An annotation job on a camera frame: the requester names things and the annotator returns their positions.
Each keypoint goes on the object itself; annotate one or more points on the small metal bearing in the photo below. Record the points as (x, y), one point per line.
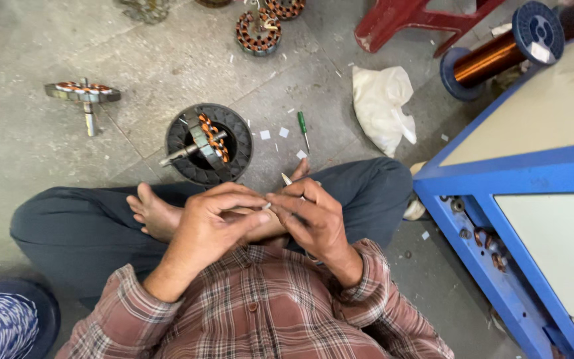
(458, 205)
(465, 234)

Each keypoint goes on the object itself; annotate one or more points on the black plastic spool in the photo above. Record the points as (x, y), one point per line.
(239, 144)

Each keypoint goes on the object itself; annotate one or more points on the wound motor stator with shaft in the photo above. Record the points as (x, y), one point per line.
(83, 93)
(207, 142)
(258, 35)

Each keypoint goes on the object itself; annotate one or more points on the person's right hand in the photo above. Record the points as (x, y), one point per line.
(317, 222)

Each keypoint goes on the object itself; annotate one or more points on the blue framed work table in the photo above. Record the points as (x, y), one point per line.
(531, 164)

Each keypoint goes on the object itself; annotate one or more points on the person's grey trousers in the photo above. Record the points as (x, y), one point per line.
(87, 229)

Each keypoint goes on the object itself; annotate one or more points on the person's left hand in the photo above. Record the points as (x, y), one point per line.
(202, 219)

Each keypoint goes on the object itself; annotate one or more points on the blue spool of patterned thread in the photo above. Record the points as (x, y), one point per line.
(3, 324)

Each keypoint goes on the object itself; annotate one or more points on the person's bare foot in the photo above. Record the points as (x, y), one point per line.
(152, 212)

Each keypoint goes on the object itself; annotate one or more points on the pale pointed stick tool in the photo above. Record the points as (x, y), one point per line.
(286, 178)

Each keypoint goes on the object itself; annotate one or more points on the heap of grey debris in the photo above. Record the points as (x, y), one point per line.
(145, 9)

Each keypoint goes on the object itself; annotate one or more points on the white sandal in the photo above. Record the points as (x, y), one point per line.
(415, 209)

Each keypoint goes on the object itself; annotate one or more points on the white plastic bag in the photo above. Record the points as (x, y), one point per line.
(379, 107)

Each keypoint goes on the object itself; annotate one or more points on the person's plaid shirt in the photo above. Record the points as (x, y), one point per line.
(267, 314)

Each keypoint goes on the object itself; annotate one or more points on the white paper square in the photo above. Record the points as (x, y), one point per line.
(265, 135)
(284, 132)
(301, 154)

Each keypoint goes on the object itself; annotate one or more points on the red plastic stool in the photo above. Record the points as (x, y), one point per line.
(396, 17)

